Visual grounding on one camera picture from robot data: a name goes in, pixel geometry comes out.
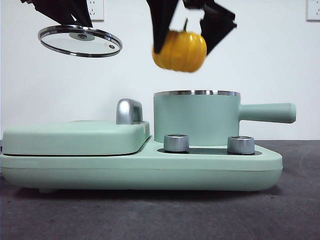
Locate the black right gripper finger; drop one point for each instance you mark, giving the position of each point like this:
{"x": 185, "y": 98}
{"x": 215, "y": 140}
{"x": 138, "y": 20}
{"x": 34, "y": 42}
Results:
{"x": 215, "y": 32}
{"x": 161, "y": 20}

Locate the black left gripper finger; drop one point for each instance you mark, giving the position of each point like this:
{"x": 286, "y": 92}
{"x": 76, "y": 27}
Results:
{"x": 55, "y": 10}
{"x": 82, "y": 12}

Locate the glass lid with green knob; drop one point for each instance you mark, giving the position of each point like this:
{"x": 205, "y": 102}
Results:
{"x": 75, "y": 45}

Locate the yellow toy pumpkin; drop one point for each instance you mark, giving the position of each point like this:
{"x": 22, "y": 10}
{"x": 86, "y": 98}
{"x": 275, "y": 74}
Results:
{"x": 182, "y": 52}

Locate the silver control knob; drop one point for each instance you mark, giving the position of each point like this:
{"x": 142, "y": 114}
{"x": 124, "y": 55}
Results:
{"x": 176, "y": 143}
{"x": 240, "y": 145}

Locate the mint green griddle cover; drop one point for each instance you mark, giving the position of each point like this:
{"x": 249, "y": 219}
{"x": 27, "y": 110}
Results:
{"x": 70, "y": 140}

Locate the mint green breakfast machine base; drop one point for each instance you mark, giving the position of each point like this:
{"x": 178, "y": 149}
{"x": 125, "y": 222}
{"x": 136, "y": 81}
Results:
{"x": 75, "y": 172}

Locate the white wall socket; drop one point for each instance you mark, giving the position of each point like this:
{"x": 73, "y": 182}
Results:
{"x": 96, "y": 11}
{"x": 313, "y": 10}

